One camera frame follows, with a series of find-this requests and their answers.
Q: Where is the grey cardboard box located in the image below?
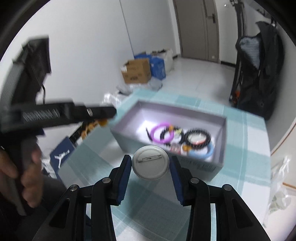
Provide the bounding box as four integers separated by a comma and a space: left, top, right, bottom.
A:
110, 100, 227, 182

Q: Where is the blue ring bracelet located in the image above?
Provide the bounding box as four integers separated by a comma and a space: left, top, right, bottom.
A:
185, 142, 214, 160

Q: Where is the person's left hand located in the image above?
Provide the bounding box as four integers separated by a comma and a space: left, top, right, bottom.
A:
0, 146, 44, 207

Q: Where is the black coat stand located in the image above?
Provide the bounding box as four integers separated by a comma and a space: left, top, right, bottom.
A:
229, 0, 249, 40

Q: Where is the blue shoe box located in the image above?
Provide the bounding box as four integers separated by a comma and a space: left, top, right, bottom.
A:
49, 136, 77, 179

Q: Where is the teal checkered tablecloth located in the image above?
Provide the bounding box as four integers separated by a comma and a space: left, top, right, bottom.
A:
57, 88, 271, 241

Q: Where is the brown cardboard box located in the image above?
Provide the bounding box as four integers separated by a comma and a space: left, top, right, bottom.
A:
121, 58, 152, 84

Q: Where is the grey-brown door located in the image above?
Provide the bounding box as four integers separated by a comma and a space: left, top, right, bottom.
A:
173, 0, 220, 63

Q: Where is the clear plastic bag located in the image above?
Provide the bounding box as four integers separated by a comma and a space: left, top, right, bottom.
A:
264, 158, 293, 227

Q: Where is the purple ring bracelet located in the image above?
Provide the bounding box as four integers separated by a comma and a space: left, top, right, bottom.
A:
150, 123, 175, 144

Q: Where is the white round pin badge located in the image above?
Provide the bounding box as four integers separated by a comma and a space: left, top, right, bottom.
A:
132, 146, 170, 181

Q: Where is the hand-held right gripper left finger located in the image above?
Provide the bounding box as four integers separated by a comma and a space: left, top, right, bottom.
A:
32, 155, 132, 241

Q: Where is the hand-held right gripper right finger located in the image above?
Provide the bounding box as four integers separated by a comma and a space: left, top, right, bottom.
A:
170, 156, 271, 241

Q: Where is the clear plastic wrap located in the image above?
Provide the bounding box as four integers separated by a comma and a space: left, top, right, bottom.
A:
102, 82, 139, 109

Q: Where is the orange yellow bracelet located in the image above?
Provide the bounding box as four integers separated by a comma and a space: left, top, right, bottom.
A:
81, 118, 109, 139

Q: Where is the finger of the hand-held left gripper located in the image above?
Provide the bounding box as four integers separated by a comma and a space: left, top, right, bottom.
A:
74, 105, 117, 123

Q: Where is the blue cardboard box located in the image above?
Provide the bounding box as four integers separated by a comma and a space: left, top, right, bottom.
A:
134, 53, 167, 78

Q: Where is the white plastic bag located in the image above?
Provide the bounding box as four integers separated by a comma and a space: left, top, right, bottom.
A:
151, 49, 174, 72

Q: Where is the black jacket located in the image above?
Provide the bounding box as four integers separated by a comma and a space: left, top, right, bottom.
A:
237, 21, 285, 121

